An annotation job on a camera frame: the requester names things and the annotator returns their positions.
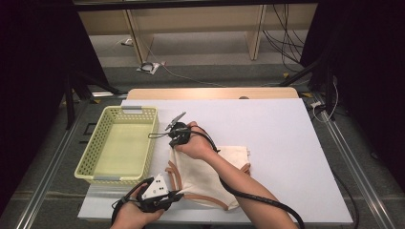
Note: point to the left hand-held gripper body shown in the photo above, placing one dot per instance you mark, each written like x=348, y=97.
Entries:
x=156, y=191

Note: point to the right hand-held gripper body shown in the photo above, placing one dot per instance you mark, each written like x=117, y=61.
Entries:
x=181, y=133

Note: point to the white garment with brown trim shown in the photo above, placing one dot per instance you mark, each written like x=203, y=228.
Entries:
x=197, y=181

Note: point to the light green perforated plastic basket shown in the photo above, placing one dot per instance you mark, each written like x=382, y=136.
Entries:
x=121, y=149

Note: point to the person's right hand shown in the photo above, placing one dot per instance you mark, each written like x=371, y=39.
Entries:
x=197, y=144

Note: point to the person's left hand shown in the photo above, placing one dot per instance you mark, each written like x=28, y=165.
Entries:
x=133, y=218

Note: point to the dark round table grommet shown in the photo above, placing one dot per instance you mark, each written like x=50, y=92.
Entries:
x=244, y=97

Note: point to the white table cover board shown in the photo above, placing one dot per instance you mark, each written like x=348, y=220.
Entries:
x=270, y=127

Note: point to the white power adapter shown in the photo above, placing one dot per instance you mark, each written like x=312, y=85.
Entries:
x=128, y=42

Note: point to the black metal stand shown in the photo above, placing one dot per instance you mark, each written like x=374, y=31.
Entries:
x=68, y=101
x=329, y=95

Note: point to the beige wooden shelf unit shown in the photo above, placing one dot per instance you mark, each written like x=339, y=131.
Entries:
x=197, y=19

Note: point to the yellow floor tape mark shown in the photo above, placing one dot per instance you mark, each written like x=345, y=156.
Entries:
x=286, y=75

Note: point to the black curtain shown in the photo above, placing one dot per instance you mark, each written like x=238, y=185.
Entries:
x=375, y=63
x=31, y=63

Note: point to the short aluminium rail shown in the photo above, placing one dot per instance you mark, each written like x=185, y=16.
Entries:
x=105, y=94

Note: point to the aluminium floor rail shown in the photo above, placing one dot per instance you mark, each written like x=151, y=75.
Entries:
x=359, y=173
x=40, y=187

